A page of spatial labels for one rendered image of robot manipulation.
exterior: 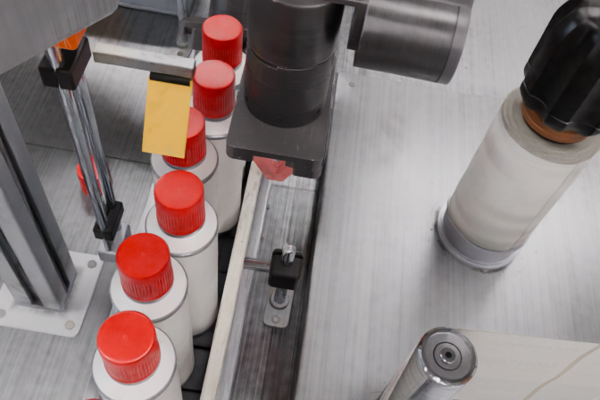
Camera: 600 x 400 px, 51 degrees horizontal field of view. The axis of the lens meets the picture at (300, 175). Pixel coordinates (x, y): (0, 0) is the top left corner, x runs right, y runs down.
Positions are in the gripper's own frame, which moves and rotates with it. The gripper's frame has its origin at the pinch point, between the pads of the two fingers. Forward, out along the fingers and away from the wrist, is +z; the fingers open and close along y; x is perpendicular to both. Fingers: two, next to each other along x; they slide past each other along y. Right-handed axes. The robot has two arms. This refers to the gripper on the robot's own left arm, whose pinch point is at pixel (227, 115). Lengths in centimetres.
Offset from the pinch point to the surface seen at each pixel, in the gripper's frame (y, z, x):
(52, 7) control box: -0.7, -12.6, -44.1
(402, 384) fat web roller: 16.8, 10.2, -27.4
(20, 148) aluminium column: -12.5, 0.2, -19.7
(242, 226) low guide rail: 3.5, 8.6, -8.1
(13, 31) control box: -1.6, -11.8, -44.9
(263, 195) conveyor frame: 4.9, 7.8, -0.8
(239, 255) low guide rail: 3.8, 10.5, -10.6
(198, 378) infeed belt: 2.0, 19.7, -16.8
